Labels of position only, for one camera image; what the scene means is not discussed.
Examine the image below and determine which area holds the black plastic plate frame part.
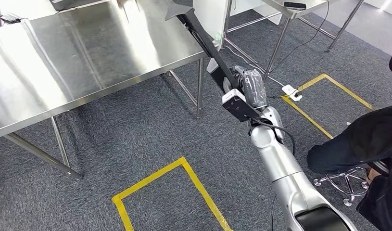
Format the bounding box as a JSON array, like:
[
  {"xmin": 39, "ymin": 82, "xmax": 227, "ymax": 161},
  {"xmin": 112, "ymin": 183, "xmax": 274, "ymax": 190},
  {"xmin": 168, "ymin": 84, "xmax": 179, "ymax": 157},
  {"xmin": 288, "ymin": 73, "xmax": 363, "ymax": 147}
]
[{"xmin": 164, "ymin": 6, "xmax": 241, "ymax": 95}]

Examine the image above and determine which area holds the stainless steel workbench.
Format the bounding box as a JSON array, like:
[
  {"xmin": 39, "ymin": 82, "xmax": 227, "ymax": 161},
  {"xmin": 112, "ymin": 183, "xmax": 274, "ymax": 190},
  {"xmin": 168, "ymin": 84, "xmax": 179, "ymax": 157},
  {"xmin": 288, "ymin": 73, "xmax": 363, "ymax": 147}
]
[{"xmin": 0, "ymin": 0, "xmax": 206, "ymax": 179}]

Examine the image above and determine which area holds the yellow floor tape square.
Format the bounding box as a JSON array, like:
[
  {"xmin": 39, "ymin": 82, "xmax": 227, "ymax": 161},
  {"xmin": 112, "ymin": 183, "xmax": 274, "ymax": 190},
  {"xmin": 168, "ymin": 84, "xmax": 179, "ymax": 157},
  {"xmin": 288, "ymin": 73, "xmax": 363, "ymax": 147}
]
[
  {"xmin": 112, "ymin": 156, "xmax": 234, "ymax": 231},
  {"xmin": 281, "ymin": 73, "xmax": 375, "ymax": 140}
]

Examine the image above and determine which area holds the white power strip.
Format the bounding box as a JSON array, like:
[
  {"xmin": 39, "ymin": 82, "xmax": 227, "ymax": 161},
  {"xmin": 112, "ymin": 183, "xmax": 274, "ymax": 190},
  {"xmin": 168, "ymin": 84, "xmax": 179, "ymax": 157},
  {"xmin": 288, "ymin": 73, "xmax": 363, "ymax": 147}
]
[{"xmin": 281, "ymin": 84, "xmax": 303, "ymax": 102}]

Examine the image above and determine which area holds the white cabinet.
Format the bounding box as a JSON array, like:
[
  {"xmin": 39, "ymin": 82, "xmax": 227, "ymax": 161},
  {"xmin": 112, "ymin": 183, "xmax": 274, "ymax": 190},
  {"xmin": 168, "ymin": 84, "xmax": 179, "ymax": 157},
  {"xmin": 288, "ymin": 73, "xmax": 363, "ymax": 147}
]
[{"xmin": 192, "ymin": 0, "xmax": 281, "ymax": 50}]

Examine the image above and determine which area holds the stainless steel table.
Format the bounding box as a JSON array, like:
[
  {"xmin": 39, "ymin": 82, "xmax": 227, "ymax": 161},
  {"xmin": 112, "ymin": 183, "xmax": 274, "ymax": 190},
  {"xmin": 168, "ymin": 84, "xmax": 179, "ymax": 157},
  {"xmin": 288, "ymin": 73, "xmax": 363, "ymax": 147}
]
[{"xmin": 221, "ymin": 0, "xmax": 365, "ymax": 82}]

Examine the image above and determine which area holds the black smartphone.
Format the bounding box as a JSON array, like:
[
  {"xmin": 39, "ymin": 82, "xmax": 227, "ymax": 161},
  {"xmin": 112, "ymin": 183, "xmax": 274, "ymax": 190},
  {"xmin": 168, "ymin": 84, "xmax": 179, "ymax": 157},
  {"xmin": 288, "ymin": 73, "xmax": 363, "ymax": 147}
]
[{"xmin": 284, "ymin": 1, "xmax": 307, "ymax": 11}]

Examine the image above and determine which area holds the grey laptop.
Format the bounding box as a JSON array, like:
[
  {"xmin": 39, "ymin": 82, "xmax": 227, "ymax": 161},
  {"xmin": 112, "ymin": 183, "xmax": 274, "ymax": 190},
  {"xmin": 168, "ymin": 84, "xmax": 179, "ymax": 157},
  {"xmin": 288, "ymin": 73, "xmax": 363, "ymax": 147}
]
[{"xmin": 49, "ymin": 0, "xmax": 111, "ymax": 12}]

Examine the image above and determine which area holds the person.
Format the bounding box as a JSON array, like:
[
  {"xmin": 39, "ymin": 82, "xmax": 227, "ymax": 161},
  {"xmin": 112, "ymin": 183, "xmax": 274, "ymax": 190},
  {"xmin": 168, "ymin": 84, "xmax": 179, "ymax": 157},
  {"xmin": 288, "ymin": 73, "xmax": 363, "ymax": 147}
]
[{"xmin": 306, "ymin": 48, "xmax": 392, "ymax": 231}]

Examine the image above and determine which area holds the chrome base office chair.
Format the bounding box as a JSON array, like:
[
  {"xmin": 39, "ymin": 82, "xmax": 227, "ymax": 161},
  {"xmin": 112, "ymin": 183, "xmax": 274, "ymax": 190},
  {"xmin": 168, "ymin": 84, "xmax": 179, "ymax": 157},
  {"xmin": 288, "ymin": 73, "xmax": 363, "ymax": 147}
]
[{"xmin": 313, "ymin": 161, "xmax": 391, "ymax": 207}]

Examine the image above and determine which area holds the white desk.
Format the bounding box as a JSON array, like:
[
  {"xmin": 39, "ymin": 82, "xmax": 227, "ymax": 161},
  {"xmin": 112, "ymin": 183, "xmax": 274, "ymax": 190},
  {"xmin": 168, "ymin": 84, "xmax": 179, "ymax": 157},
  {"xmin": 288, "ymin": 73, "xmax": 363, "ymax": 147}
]
[{"xmin": 0, "ymin": 0, "xmax": 114, "ymax": 23}]

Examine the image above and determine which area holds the black power adapter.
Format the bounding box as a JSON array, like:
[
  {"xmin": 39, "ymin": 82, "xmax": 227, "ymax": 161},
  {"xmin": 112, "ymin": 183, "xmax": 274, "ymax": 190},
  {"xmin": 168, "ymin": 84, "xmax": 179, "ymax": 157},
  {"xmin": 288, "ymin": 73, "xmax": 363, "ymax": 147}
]
[{"xmin": 0, "ymin": 14, "xmax": 23, "ymax": 25}]

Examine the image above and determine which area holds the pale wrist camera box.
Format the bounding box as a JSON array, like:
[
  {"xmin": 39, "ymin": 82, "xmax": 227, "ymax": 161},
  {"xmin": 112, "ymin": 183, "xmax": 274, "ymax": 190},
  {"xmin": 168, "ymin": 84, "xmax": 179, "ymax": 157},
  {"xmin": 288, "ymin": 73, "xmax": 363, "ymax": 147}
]
[{"xmin": 222, "ymin": 89, "xmax": 247, "ymax": 104}]

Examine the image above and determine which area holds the black camera bracket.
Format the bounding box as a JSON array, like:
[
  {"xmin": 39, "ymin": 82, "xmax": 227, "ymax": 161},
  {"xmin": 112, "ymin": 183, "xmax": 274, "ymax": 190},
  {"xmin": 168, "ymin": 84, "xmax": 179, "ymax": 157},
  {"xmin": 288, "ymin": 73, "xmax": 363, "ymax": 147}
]
[{"xmin": 222, "ymin": 94, "xmax": 263, "ymax": 123}]

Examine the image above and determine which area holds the white power cord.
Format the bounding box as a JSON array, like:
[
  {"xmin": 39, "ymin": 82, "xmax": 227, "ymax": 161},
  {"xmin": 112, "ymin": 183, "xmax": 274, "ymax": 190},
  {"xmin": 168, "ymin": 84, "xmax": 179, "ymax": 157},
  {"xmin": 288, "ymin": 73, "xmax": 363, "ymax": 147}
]
[{"xmin": 224, "ymin": 46, "xmax": 286, "ymax": 87}]

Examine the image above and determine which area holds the black camera cable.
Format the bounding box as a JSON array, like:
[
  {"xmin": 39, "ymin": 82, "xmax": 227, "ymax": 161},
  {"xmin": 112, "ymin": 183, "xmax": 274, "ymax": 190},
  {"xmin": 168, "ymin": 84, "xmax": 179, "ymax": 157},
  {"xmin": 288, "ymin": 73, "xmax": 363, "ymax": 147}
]
[{"xmin": 250, "ymin": 118, "xmax": 296, "ymax": 157}]

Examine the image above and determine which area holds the black hanging arm cable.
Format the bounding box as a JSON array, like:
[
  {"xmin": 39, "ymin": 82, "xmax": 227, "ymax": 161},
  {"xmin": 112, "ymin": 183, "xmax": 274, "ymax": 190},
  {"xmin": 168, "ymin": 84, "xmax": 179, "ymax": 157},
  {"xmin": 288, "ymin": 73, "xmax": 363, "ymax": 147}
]
[{"xmin": 270, "ymin": 194, "xmax": 278, "ymax": 231}]

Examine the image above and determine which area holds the black floor cable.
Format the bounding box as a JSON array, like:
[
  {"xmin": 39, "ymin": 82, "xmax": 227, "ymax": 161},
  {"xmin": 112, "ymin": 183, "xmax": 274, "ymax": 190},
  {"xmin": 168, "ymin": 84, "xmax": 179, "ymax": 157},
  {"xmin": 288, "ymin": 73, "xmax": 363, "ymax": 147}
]
[{"xmin": 267, "ymin": 0, "xmax": 330, "ymax": 100}]

